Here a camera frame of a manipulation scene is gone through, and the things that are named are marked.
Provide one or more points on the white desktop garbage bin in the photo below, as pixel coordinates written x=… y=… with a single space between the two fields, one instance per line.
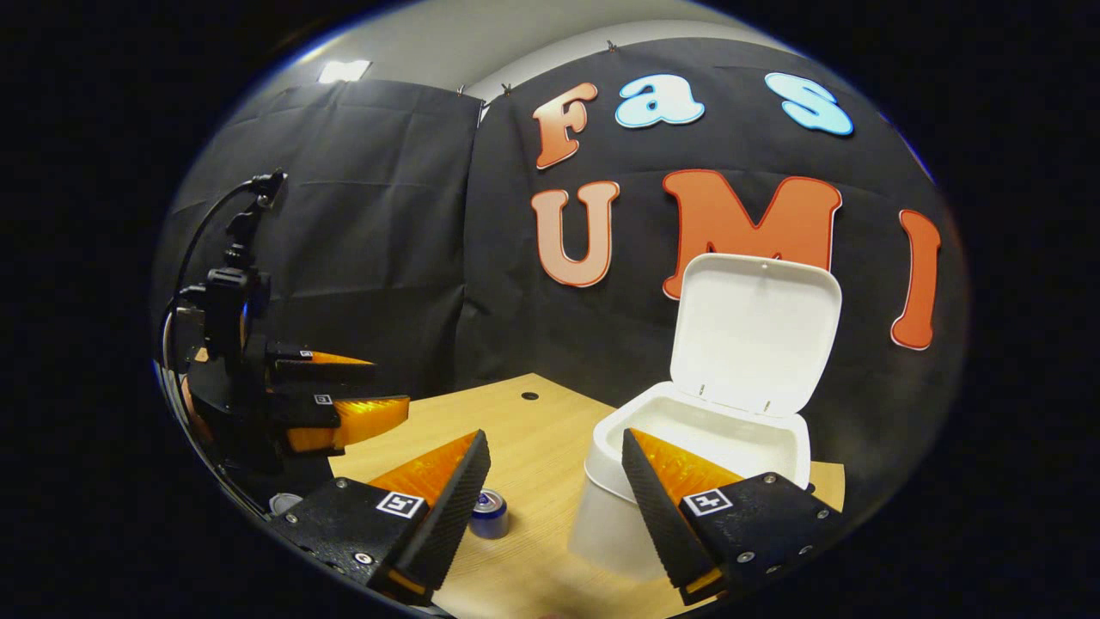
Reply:
x=748 y=335

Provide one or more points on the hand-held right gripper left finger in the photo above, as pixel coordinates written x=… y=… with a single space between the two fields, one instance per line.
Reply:
x=451 y=516

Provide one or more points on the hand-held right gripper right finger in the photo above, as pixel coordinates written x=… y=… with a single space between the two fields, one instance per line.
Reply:
x=653 y=516

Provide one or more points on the wooden desktop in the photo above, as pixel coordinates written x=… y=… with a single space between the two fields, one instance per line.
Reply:
x=550 y=447

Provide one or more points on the black backdrop cloth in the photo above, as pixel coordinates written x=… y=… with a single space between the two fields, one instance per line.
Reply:
x=387 y=215

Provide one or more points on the blue silver pop can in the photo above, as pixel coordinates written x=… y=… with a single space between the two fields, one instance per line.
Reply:
x=490 y=516

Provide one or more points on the ceiling light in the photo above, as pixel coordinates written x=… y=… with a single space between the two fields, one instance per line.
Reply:
x=344 y=71

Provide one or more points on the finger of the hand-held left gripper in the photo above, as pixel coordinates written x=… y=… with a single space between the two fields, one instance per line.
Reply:
x=301 y=413
x=318 y=371

